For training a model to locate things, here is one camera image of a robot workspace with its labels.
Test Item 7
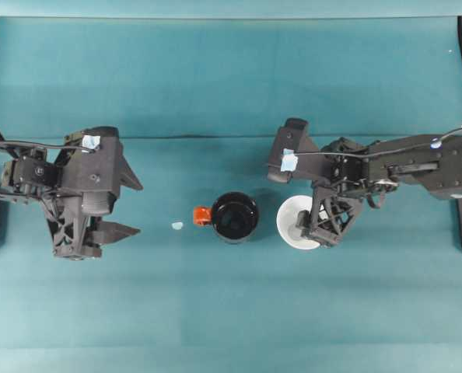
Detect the black cup holder red handle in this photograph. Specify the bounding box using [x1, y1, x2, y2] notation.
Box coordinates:
[191, 190, 261, 246]

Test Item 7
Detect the blue-green table cloth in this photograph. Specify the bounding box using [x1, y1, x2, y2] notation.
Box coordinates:
[0, 15, 462, 373]

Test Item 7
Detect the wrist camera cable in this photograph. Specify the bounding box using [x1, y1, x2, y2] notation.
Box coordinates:
[292, 126, 462, 160]
[0, 124, 100, 152]

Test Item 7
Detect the wrist camera with bar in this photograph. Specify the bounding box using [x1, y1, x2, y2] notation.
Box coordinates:
[267, 117, 321, 184]
[59, 125, 125, 215]

